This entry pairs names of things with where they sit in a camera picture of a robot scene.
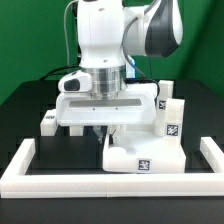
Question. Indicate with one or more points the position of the white desk top tray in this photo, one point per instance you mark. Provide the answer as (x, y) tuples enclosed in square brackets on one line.
[(143, 152)]

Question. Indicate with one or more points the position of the white U-shaped obstacle frame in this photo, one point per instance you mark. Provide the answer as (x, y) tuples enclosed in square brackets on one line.
[(16, 183)]

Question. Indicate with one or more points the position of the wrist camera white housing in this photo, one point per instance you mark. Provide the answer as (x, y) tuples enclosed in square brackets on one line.
[(75, 82)]

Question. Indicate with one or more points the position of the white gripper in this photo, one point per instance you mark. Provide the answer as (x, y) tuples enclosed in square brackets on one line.
[(134, 105)]

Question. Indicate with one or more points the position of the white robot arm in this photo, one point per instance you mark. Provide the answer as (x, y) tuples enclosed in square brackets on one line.
[(109, 35)]

